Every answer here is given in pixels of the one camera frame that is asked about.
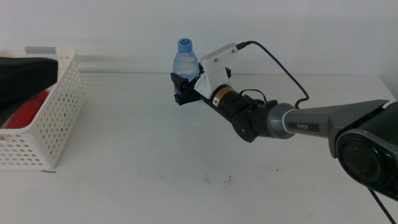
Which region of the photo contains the small water bottle blue cap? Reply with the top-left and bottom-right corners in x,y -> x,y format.
172,37 -> 200,95

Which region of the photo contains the red cola can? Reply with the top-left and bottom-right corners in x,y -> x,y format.
1,90 -> 50,130

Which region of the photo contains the white perforated plastic basket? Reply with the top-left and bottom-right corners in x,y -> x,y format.
0,46 -> 85,170

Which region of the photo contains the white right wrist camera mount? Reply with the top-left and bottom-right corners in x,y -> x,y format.
194,42 -> 239,100

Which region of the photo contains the thin black right gripper cable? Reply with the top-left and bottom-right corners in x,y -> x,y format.
239,89 -> 279,108

